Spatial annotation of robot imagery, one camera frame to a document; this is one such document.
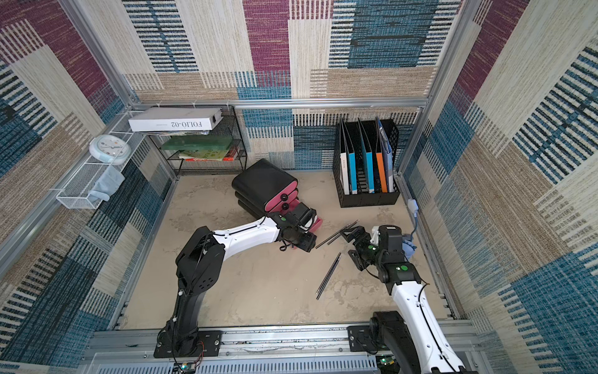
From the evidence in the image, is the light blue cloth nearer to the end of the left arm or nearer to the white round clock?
the white round clock

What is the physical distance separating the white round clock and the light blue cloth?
1.1 inches

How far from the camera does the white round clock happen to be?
28.9 inches

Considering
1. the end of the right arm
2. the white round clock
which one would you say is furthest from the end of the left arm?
the white round clock

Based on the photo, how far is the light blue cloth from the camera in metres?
0.66

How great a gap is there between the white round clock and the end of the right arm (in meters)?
0.77

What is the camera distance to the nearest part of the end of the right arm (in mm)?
616

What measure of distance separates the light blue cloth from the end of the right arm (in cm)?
72

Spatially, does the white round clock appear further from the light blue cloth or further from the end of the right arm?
the end of the right arm
